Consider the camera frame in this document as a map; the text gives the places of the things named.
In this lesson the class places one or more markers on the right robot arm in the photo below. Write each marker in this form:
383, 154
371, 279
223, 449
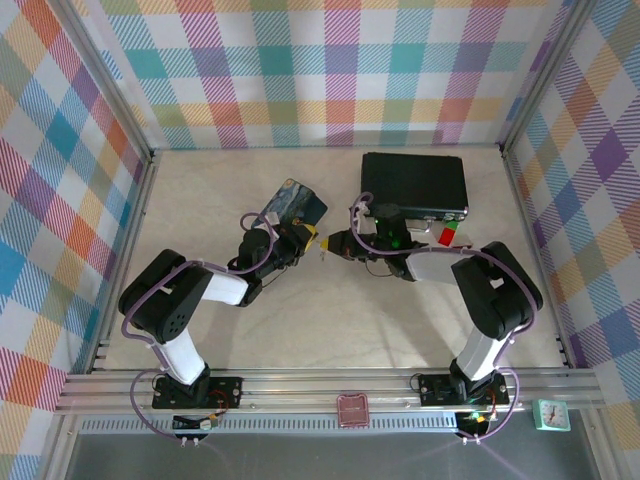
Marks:
495, 295

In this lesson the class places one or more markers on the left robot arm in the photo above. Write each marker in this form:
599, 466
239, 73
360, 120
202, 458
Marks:
175, 305

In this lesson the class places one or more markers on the starry night tin box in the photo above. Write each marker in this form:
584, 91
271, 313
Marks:
297, 202

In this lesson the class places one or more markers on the black ribbed aluminium case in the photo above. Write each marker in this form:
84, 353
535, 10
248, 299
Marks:
412, 180

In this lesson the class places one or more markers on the red and green toy block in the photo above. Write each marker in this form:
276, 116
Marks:
449, 234

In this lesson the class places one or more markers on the pink square tag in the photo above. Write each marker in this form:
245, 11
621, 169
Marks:
352, 410

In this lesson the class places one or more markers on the small controller board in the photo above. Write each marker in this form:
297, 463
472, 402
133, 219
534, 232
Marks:
206, 425
475, 418

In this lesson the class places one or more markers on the mint green alarm clock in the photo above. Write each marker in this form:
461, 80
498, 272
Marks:
551, 415

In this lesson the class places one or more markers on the aluminium mounting rail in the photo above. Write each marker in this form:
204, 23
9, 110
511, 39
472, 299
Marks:
310, 387

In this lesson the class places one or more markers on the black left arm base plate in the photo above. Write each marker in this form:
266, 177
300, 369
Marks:
225, 390

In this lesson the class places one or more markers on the aluminium side rail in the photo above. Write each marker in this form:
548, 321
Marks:
125, 260
537, 260

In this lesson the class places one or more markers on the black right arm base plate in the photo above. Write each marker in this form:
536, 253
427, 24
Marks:
435, 389

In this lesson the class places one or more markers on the aluminium frame post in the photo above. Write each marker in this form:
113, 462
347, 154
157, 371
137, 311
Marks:
107, 77
542, 75

